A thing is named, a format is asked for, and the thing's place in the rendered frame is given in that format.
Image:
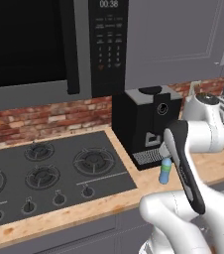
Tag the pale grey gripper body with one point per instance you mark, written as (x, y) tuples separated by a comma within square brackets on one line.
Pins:
[(164, 151)]

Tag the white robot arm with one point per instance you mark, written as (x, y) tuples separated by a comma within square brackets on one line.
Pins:
[(170, 215)]

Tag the blue bottle with green band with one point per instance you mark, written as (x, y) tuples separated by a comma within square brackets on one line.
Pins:
[(165, 172)]

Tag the black coffee machine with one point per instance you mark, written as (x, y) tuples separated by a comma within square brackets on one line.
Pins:
[(134, 132)]

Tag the black gas hob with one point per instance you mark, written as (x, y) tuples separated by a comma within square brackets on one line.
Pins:
[(61, 172)]

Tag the grey microwave oven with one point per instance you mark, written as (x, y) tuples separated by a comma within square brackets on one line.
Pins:
[(24, 43)]

